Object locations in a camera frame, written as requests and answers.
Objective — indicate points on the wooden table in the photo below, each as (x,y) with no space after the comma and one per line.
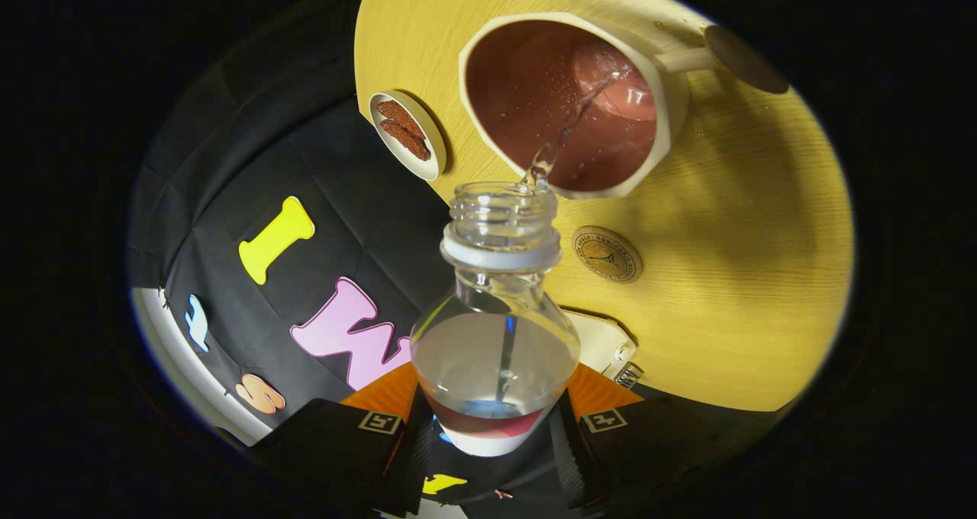
(725,236)

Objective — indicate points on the clear juice bottle red label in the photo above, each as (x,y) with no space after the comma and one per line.
(496,351)

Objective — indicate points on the beige cup pink inside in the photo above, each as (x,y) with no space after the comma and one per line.
(534,84)

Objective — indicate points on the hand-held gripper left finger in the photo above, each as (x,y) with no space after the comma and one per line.
(328,443)

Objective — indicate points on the white oval plate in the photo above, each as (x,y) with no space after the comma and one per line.
(420,166)

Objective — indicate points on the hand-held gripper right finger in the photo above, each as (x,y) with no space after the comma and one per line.
(649,443)

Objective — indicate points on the white toaster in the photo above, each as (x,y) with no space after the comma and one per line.
(599,343)

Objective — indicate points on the round cork coaster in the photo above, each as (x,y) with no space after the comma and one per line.
(607,254)

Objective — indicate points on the red meat slice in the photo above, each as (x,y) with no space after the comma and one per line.
(408,143)
(398,117)

